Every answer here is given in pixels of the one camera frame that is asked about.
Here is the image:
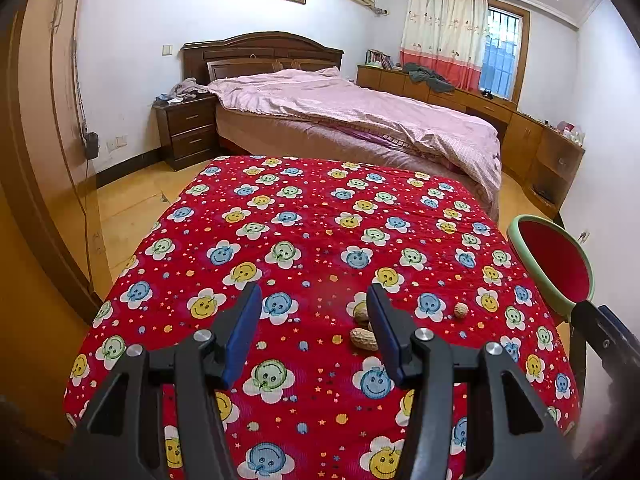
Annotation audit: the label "dark wooden nightstand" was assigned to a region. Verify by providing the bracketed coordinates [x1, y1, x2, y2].
[152, 94, 218, 171]

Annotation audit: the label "wooden wardrobe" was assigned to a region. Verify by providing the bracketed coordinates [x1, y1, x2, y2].
[0, 0, 108, 321]

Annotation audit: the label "thin hanging cable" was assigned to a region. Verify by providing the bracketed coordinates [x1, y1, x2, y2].
[71, 35, 101, 281]

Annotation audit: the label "row of books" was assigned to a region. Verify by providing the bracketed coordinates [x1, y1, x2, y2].
[366, 49, 396, 70]

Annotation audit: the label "pinkish cloth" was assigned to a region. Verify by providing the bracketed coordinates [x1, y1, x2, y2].
[169, 77, 208, 101]

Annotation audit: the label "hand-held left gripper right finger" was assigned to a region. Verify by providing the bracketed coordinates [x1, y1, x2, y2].
[366, 282, 583, 480]

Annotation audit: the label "red smiley flower blanket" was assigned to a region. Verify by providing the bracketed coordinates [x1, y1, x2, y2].
[64, 154, 583, 480]

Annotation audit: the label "pink duvet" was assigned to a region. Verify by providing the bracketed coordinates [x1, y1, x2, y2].
[206, 66, 502, 206]

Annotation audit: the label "grey clothes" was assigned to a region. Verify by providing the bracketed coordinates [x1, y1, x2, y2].
[402, 62, 456, 93]

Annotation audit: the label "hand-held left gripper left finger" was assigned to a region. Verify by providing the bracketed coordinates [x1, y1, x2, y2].
[60, 282, 263, 480]

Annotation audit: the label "small items on cabinet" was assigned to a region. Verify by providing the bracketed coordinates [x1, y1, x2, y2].
[555, 120, 586, 144]

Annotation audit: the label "long wooden cabinet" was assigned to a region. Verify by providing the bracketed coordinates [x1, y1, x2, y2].
[356, 64, 586, 218]

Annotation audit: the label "barred window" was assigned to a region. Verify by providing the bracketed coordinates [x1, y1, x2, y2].
[479, 5, 530, 102]

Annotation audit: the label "dark wooden bed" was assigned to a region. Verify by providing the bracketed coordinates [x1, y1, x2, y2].
[181, 31, 502, 221]

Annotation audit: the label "cream and red curtain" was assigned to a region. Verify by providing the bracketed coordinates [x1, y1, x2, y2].
[399, 0, 488, 92]

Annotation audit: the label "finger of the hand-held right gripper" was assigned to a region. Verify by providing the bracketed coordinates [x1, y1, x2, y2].
[574, 301, 640, 376]

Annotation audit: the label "red basin with green rim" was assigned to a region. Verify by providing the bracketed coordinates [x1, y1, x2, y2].
[506, 214, 596, 325]

